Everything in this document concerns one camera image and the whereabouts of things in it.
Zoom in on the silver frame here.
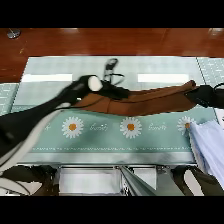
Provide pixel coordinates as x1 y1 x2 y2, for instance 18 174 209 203
18 161 201 197

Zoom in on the light blue garment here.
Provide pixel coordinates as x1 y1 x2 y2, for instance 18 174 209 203
188 119 224 191

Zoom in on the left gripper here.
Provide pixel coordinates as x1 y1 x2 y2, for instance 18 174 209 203
99 80 131 101

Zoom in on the black cable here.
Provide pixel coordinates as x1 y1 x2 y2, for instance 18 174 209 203
108 72 126 86

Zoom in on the brown garment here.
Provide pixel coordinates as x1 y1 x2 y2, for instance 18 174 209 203
71 79 201 118

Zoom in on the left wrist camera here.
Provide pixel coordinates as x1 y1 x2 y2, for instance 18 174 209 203
103 58 120 83

